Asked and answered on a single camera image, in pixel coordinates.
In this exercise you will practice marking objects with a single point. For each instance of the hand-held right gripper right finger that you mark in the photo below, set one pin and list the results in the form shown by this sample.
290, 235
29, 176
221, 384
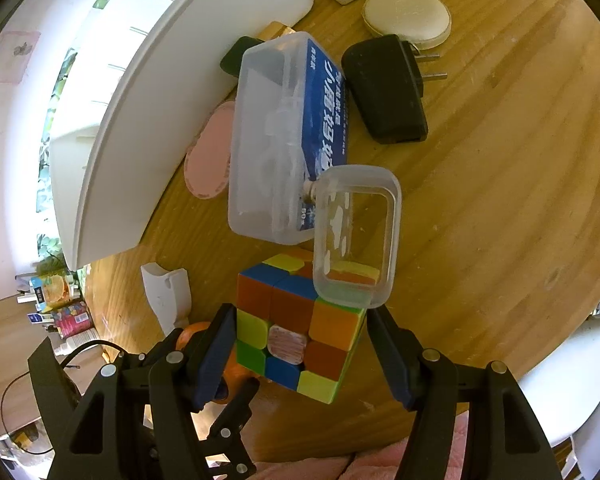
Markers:
396, 360

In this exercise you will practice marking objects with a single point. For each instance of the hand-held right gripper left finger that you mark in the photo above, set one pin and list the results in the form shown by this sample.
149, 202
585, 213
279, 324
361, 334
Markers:
214, 360

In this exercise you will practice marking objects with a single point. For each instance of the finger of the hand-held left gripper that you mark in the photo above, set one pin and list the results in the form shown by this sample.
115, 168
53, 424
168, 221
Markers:
227, 430

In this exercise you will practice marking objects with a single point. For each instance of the white plastic holder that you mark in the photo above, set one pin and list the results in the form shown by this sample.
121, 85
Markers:
167, 295

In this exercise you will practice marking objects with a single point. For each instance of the colourful puzzle cube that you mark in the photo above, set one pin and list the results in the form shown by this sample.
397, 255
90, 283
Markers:
290, 330

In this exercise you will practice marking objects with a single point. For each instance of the small clear plastic box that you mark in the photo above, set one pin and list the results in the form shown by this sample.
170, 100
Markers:
330, 225

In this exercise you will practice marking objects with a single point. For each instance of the clear box with blue label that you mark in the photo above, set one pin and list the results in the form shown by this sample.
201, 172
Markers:
265, 150

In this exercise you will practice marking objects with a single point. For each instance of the black power adapter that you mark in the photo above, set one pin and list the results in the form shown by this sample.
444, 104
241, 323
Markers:
385, 90

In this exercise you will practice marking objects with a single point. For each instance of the white plastic storage bin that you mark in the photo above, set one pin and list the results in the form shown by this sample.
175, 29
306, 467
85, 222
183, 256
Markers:
145, 85

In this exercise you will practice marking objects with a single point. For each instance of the small white bottle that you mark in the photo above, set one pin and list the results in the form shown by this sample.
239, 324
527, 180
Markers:
77, 342

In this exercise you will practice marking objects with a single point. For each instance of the pink printed can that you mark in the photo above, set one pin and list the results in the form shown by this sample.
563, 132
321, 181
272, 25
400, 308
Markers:
72, 317

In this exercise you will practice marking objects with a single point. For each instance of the orange snack packet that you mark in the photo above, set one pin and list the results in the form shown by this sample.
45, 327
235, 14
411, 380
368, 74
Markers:
52, 290

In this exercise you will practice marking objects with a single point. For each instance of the pink cloth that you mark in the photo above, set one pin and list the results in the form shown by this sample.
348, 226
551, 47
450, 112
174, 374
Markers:
370, 465

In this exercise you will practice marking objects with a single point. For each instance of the white round stool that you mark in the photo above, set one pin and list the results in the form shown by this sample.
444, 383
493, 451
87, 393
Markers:
570, 385

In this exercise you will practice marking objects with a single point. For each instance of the dark green bottle gold cap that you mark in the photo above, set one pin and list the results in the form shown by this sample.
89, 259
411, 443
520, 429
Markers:
235, 55

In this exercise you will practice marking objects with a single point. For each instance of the round cream compact case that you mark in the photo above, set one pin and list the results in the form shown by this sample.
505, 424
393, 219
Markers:
407, 15

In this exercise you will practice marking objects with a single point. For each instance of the green leaf wall sticker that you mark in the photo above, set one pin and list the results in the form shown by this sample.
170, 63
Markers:
50, 125

